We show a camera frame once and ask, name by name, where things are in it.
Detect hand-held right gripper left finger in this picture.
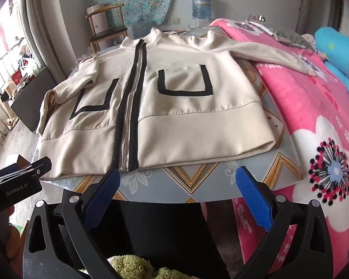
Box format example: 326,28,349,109
23,167,121,279

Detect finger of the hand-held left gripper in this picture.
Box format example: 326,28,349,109
16,156,52,180

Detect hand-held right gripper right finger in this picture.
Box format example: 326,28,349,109
235,166,333,279

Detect cream jacket with black trim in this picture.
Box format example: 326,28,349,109
36,27,328,181

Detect cardboard box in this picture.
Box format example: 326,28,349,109
16,155,31,170

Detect fruit print tablecloth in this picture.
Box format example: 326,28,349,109
51,26,304,207

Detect dark cabinet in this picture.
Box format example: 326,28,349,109
11,67,59,133

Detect person's black pants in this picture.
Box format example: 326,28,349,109
90,199,230,279

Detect green fuzzy slippers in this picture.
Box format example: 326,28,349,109
106,254,192,279

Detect white plastic bag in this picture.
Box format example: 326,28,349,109
20,56,36,73

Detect pink floral blanket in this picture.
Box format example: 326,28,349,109
208,17,349,279

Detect wooden chair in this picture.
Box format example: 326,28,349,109
86,3,128,53

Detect white box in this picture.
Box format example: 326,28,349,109
87,4,108,35

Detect grey lace cloth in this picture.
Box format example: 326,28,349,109
246,20,316,51

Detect blue pillow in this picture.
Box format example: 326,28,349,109
314,27,349,108

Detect clear plastic bag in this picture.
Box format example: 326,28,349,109
132,20,156,40

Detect white water dispenser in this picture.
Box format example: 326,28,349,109
189,19,210,31

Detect blue water bottle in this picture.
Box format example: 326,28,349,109
191,0,213,21

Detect door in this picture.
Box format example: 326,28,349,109
328,0,345,32

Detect teal floral wall cloth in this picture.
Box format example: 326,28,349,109
84,0,188,27

